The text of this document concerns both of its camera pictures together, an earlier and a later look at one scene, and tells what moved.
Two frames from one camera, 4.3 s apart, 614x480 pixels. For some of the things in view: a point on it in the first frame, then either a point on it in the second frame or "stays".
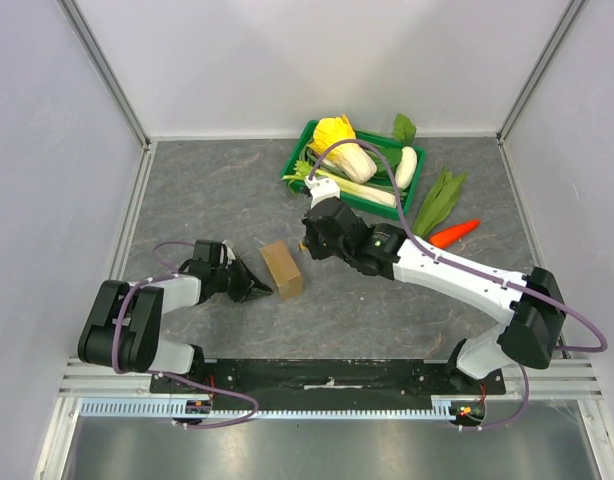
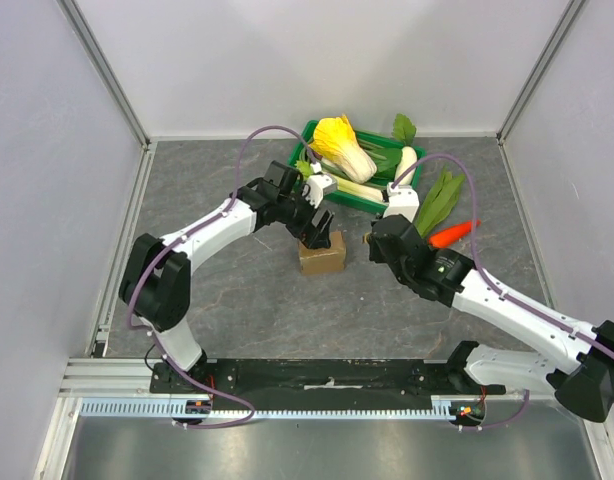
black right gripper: (316, 237) to (385, 239)
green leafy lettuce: (439, 202) stays
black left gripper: (244, 291) to (311, 236)
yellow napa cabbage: (352, 160) stays
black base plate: (328, 378) stays
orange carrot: (453, 234) stays
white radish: (406, 168) stays
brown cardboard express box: (284, 269) to (314, 261)
